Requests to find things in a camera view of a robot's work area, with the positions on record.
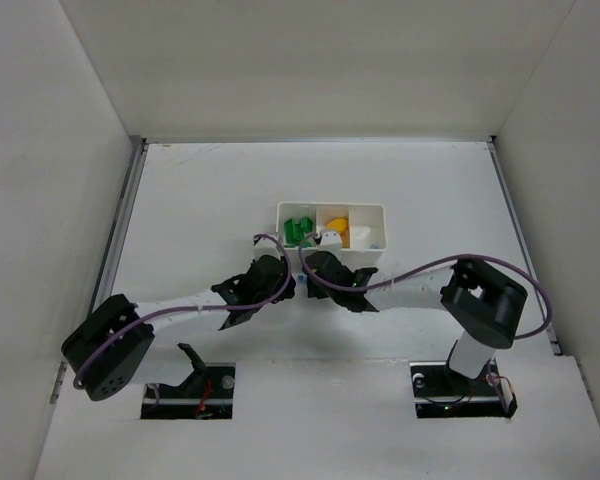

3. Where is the yellow round lego brick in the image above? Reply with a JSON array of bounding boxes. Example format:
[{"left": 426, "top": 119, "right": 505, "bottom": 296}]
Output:
[{"left": 326, "top": 217, "right": 350, "bottom": 248}]

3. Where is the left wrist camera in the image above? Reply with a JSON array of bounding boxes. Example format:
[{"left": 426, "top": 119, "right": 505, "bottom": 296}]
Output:
[{"left": 252, "top": 233, "right": 286, "bottom": 260}]

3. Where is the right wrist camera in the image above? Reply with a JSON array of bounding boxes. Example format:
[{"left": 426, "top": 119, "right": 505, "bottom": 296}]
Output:
[{"left": 317, "top": 229, "right": 343, "bottom": 255}]

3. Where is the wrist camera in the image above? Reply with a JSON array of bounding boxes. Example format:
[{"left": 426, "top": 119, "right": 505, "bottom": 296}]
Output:
[
  {"left": 252, "top": 233, "right": 286, "bottom": 260},
  {"left": 317, "top": 229, "right": 343, "bottom": 255}
]

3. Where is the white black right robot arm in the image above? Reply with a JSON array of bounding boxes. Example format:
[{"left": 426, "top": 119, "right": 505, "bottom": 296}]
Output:
[{"left": 301, "top": 250, "right": 528, "bottom": 380}]

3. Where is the right aluminium table rail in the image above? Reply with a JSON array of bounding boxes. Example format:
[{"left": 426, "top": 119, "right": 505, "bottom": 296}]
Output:
[{"left": 487, "top": 136, "right": 563, "bottom": 356}]

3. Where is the left aluminium table rail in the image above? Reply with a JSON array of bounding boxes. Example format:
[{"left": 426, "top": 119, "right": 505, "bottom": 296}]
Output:
[{"left": 51, "top": 136, "right": 153, "bottom": 404}]

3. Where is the green lego plate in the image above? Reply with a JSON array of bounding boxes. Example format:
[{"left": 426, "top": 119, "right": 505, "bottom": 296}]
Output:
[{"left": 283, "top": 218, "right": 305, "bottom": 248}]

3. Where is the aluminium table rail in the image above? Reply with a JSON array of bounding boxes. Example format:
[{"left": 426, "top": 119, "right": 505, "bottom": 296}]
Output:
[
  {"left": 487, "top": 136, "right": 563, "bottom": 356},
  {"left": 51, "top": 136, "right": 153, "bottom": 404}
]

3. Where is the white three-compartment plastic bin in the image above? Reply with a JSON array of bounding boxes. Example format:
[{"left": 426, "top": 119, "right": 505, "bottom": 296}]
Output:
[{"left": 276, "top": 202, "right": 387, "bottom": 267}]

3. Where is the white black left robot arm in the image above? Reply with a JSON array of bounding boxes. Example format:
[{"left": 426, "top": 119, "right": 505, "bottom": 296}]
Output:
[{"left": 61, "top": 254, "right": 295, "bottom": 402}]

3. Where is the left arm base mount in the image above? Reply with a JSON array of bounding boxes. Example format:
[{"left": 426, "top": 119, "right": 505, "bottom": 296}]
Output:
[{"left": 140, "top": 343, "right": 236, "bottom": 421}]

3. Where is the green square lego brick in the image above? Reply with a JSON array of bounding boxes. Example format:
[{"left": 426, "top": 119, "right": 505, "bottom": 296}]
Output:
[{"left": 300, "top": 216, "right": 314, "bottom": 234}]

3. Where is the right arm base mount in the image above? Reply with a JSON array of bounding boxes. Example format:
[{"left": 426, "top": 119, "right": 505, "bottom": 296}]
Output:
[{"left": 409, "top": 359, "right": 518, "bottom": 419}]

